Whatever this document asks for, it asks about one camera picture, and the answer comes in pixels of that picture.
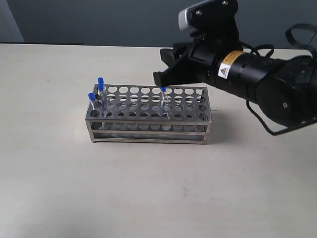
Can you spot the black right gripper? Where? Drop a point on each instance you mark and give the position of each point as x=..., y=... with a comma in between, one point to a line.
x=215, y=56

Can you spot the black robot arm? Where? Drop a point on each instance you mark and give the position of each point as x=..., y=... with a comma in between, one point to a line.
x=285, y=90

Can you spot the stainless steel test tube rack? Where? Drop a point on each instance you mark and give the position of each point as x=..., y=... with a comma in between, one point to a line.
x=135, y=115

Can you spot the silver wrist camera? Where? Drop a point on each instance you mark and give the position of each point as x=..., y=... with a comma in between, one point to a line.
x=190, y=16

